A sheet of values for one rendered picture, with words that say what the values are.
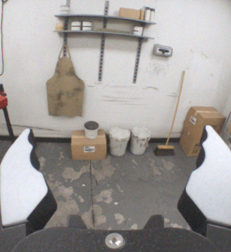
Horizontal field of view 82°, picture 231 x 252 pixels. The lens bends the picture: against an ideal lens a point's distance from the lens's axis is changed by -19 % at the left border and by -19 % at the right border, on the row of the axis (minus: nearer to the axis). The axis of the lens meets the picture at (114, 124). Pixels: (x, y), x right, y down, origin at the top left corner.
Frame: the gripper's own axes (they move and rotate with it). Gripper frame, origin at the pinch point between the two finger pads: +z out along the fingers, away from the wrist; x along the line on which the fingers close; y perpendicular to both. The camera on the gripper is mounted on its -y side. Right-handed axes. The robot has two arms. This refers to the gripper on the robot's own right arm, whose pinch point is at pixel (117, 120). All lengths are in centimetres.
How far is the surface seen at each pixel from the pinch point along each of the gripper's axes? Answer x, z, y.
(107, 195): -17, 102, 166
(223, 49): 177, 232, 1
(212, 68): 156, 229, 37
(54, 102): -91, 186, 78
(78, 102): -58, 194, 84
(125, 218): 4, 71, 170
